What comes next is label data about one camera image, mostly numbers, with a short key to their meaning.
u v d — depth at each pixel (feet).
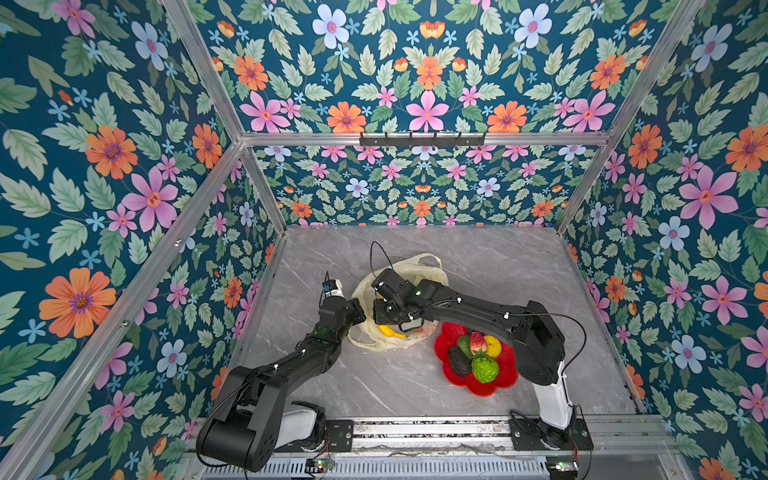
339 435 2.42
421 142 3.04
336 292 2.62
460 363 2.66
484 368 2.57
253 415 1.38
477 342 2.62
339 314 2.25
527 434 2.42
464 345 2.75
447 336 2.85
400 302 2.11
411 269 3.06
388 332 2.64
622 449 2.37
